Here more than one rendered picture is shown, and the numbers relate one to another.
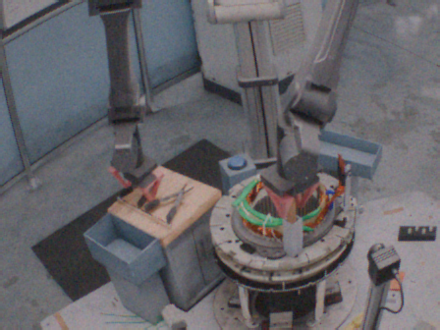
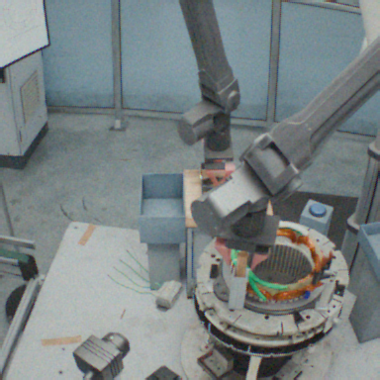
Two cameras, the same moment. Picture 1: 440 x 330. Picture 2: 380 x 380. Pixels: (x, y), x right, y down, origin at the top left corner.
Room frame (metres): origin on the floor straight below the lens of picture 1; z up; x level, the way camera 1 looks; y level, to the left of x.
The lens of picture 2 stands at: (0.38, -0.50, 1.86)
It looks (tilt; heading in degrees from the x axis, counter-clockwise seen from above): 38 degrees down; 44
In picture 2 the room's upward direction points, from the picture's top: 1 degrees clockwise
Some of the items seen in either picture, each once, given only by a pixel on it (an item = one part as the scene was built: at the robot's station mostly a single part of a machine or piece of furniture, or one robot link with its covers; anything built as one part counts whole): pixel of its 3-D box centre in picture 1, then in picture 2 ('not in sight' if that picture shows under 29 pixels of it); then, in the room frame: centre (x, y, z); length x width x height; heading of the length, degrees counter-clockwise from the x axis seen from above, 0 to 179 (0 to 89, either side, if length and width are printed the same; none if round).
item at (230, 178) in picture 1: (243, 204); (309, 247); (1.31, -0.04, 0.91); 0.07 x 0.07 x 0.25; 15
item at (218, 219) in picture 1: (287, 216); (276, 273); (1.02, -0.12, 1.09); 0.32 x 0.32 x 0.01
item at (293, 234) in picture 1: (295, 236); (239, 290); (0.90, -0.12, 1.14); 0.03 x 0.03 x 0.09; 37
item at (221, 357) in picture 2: (281, 318); (219, 360); (0.91, -0.09, 0.85); 0.06 x 0.04 x 0.05; 79
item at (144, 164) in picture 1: (131, 155); (218, 138); (1.18, 0.19, 1.19); 0.10 x 0.07 x 0.07; 46
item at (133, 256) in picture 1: (134, 277); (163, 237); (1.06, 0.25, 0.92); 0.17 x 0.11 x 0.28; 46
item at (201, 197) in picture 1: (161, 204); (227, 196); (1.17, 0.15, 1.05); 0.20 x 0.19 x 0.02; 136
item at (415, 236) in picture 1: (417, 233); not in sight; (1.14, -0.56, 0.79); 0.15 x 0.05 x 0.02; 68
